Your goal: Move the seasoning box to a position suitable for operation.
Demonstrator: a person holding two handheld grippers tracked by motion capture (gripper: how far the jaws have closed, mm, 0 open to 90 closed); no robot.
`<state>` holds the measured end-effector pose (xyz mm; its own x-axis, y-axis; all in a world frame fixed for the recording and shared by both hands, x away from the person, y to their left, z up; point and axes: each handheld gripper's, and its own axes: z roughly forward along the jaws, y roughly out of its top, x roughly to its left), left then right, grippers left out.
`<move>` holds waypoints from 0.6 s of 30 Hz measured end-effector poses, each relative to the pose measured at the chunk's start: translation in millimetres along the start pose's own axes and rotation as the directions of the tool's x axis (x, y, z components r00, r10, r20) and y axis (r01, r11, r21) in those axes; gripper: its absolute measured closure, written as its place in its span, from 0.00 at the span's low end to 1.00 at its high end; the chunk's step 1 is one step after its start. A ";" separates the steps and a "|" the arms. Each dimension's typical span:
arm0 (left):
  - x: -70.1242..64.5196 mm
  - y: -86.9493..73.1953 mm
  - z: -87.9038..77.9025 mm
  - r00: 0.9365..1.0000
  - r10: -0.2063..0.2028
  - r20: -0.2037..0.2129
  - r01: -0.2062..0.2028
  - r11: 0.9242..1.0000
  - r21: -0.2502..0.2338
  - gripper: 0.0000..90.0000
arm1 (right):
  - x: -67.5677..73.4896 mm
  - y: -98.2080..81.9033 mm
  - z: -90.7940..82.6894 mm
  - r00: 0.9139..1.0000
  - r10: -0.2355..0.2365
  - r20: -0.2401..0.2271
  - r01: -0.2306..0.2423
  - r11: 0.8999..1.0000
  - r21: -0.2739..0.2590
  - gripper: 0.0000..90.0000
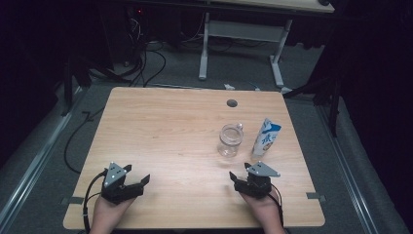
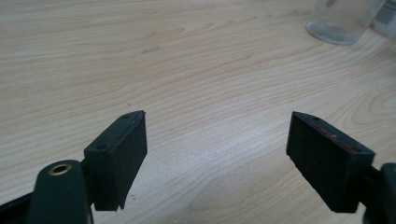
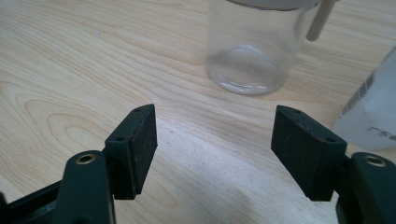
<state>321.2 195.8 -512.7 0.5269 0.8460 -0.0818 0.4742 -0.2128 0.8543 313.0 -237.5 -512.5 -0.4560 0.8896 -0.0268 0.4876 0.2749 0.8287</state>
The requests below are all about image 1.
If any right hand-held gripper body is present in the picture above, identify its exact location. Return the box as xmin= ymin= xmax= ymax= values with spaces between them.
xmin=234 ymin=161 xmax=282 ymax=199

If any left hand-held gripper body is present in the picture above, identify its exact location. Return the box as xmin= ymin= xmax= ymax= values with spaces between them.
xmin=100 ymin=161 xmax=145 ymax=205

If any blue white pouch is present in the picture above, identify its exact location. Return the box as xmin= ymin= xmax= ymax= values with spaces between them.
xmin=251 ymin=117 xmax=282 ymax=160

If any clear glass jar with lid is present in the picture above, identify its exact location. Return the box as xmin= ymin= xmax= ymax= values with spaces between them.
xmin=217 ymin=122 xmax=244 ymax=159

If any person's left hand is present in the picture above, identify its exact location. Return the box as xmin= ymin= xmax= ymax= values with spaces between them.
xmin=92 ymin=197 xmax=134 ymax=225

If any person's right hand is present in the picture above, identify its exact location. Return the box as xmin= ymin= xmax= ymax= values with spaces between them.
xmin=241 ymin=191 xmax=282 ymax=225

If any black metal stand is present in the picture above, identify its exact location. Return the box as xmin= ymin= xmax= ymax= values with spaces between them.
xmin=60 ymin=55 xmax=93 ymax=117

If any black tripod stand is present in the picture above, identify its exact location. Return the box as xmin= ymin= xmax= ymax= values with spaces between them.
xmin=282 ymin=74 xmax=343 ymax=137

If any black computer with red light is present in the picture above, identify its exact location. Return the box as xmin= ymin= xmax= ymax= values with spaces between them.
xmin=106 ymin=6 xmax=147 ymax=66

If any white-framed desk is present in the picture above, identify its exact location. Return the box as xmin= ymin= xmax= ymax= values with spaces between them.
xmin=198 ymin=0 xmax=335 ymax=90

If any left hand-held gripper black cable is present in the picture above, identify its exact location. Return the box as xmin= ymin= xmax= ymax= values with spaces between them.
xmin=82 ymin=170 xmax=108 ymax=234

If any hand-held gripper black cable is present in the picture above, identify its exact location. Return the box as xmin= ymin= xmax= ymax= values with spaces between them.
xmin=267 ymin=183 xmax=285 ymax=228
xmin=82 ymin=170 xmax=108 ymax=234

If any right hand-held gripper black cable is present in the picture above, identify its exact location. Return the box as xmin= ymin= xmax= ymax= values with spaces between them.
xmin=267 ymin=183 xmax=285 ymax=228

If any thin black floor cable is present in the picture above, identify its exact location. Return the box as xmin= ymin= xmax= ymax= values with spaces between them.
xmin=63 ymin=106 xmax=106 ymax=175

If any metal floor rail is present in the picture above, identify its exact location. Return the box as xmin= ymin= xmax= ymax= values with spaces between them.
xmin=316 ymin=103 xmax=379 ymax=234
xmin=0 ymin=86 xmax=86 ymax=225

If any bundle of black floor cables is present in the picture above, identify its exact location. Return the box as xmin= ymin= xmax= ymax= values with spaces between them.
xmin=87 ymin=16 xmax=168 ymax=88

